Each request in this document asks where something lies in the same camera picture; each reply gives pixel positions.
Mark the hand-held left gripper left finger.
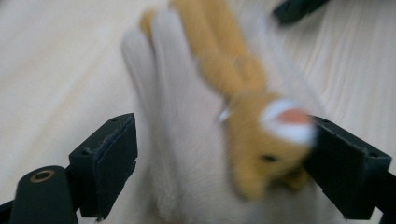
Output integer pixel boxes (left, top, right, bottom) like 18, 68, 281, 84
68, 112, 139, 221

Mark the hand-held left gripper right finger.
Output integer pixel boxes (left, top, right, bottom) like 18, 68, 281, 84
303, 115, 393, 220

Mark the cream glove with orange animal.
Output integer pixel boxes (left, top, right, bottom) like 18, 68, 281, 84
120, 0, 345, 224

